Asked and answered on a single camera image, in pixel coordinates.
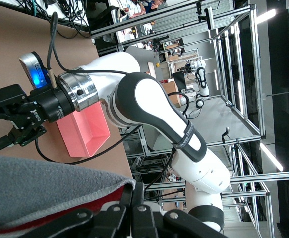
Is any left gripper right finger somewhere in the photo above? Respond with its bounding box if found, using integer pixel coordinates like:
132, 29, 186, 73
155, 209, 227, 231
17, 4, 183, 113
131, 183, 228, 238

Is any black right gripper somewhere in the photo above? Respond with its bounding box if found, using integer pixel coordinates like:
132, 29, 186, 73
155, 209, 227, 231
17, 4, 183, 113
0, 81, 75, 154

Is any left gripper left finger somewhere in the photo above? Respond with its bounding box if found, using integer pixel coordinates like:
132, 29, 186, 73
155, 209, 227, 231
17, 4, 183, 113
20, 184, 134, 238

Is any grey and red cloth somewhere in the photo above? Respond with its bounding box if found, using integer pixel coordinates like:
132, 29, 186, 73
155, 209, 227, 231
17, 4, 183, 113
0, 154, 137, 238

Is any pink plastic bin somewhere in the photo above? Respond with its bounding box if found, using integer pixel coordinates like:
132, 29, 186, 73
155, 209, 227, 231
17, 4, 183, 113
56, 101, 111, 158

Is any brown cardboard box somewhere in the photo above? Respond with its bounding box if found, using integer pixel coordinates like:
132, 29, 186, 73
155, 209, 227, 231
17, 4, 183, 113
163, 81, 182, 108

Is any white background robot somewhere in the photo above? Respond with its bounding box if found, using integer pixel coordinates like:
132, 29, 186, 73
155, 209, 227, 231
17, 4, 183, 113
183, 59, 211, 109

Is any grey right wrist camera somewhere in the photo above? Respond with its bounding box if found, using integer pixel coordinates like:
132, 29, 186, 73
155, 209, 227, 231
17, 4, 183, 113
19, 51, 51, 89

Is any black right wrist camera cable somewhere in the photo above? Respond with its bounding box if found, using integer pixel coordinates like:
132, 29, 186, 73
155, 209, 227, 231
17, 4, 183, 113
34, 11, 190, 165

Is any tangle of black cables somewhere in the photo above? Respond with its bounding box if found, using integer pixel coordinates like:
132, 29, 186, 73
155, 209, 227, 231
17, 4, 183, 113
15, 0, 90, 39

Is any aluminium profile frame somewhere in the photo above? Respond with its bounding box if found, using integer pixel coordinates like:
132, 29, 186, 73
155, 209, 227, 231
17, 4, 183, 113
91, 0, 289, 238

